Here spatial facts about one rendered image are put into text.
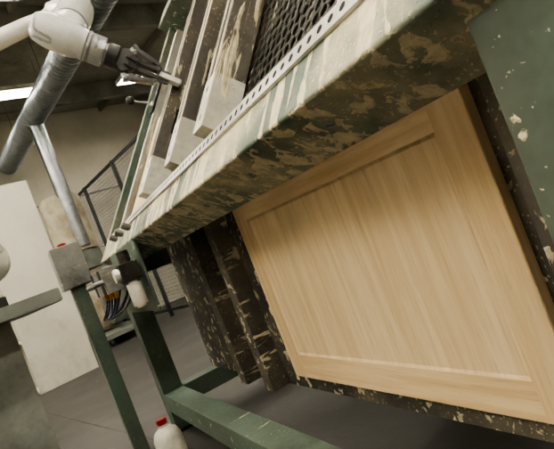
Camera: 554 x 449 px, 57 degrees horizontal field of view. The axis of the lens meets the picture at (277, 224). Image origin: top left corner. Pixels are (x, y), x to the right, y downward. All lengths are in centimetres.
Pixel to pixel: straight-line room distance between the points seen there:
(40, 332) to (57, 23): 426
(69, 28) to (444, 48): 130
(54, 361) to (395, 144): 502
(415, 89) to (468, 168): 25
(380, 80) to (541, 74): 18
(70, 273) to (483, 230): 179
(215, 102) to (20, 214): 479
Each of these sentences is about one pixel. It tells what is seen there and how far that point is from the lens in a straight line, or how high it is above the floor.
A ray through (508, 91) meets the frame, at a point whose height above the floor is 72.
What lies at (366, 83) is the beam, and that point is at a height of 79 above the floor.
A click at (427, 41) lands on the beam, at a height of 79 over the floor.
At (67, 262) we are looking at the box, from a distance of 230.
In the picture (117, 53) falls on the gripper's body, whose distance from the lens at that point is 168.
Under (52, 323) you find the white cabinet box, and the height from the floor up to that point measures 59.
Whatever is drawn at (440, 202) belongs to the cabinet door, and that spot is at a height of 62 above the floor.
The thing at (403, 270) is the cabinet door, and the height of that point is 52.
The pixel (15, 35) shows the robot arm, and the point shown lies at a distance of 186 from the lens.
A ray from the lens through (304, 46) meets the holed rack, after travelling 69.
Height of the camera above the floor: 69
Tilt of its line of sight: level
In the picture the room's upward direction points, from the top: 21 degrees counter-clockwise
